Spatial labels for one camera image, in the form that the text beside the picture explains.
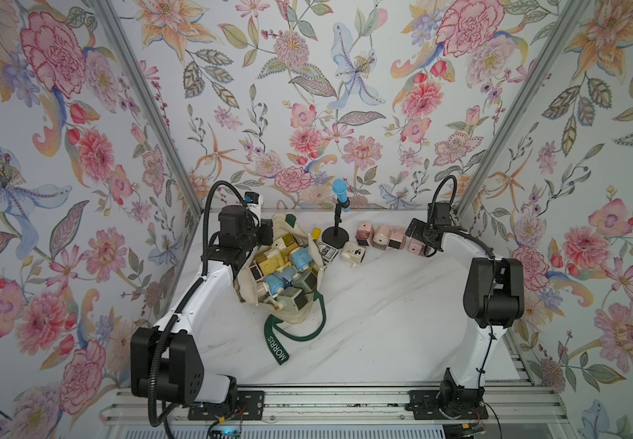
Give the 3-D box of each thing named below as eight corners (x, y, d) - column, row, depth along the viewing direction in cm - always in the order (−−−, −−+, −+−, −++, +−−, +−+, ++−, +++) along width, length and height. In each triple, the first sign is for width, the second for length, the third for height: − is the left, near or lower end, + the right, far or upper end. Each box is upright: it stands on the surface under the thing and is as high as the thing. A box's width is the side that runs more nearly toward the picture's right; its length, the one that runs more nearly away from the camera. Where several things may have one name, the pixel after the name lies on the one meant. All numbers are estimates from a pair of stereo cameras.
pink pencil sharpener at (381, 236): (373, 250, 109) (376, 238, 104) (370, 234, 114) (373, 223, 109) (389, 250, 109) (393, 238, 104) (386, 234, 114) (390, 223, 109)
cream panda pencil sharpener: (337, 257, 107) (338, 251, 104) (348, 244, 111) (349, 238, 108) (356, 268, 104) (357, 263, 101) (367, 255, 108) (368, 249, 105)
